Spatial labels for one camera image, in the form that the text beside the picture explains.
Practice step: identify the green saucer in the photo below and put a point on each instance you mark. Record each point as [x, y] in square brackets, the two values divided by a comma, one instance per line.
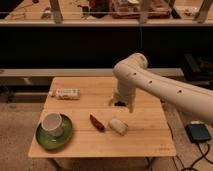
[49, 142]

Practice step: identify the red chili pepper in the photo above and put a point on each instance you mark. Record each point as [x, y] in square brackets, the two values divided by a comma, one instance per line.
[97, 124]

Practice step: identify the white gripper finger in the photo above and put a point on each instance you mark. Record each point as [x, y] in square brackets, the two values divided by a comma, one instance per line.
[111, 102]
[131, 108]

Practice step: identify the white wrapped packet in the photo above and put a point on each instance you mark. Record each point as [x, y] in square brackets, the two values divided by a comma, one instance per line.
[118, 126]

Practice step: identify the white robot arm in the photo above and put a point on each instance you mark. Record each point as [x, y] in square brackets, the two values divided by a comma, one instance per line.
[132, 74]

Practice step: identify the wooden folding table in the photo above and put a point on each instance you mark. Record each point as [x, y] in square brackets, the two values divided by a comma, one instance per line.
[148, 133]

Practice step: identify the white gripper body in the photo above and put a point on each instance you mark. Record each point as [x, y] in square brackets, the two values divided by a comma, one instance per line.
[124, 92]

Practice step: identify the white lying bottle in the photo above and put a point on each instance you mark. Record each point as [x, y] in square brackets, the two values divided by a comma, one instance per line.
[65, 93]

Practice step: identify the white ceramic cup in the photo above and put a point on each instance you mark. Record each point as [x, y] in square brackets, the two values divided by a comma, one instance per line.
[52, 124]

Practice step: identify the black rectangular block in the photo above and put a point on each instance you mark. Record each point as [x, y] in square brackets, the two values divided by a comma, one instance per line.
[122, 104]

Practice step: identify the long wooden bench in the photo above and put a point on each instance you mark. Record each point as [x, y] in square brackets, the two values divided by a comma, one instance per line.
[168, 72]

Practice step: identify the black foot pedal box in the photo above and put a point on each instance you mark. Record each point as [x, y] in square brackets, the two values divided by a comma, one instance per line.
[198, 133]

